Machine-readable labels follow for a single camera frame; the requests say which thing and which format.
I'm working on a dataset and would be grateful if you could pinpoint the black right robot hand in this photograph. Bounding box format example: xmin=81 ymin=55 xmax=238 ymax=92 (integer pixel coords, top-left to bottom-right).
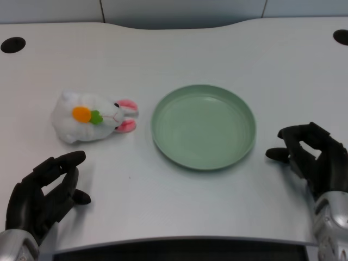
xmin=265 ymin=122 xmax=348 ymax=201

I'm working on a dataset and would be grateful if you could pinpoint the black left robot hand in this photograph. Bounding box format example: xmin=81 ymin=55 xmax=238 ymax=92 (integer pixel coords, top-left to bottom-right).
xmin=5 ymin=151 xmax=92 ymax=244

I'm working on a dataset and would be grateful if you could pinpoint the black round cable grommet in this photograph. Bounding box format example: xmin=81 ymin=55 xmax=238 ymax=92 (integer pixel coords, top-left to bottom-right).
xmin=333 ymin=29 xmax=348 ymax=46
xmin=0 ymin=36 xmax=27 ymax=54

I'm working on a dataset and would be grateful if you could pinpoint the white rabbit plush doll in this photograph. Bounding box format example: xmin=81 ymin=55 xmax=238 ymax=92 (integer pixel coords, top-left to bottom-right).
xmin=50 ymin=90 xmax=140 ymax=144

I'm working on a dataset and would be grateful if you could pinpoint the green round plate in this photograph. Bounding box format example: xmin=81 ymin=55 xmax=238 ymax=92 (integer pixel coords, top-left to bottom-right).
xmin=151 ymin=84 xmax=257 ymax=172

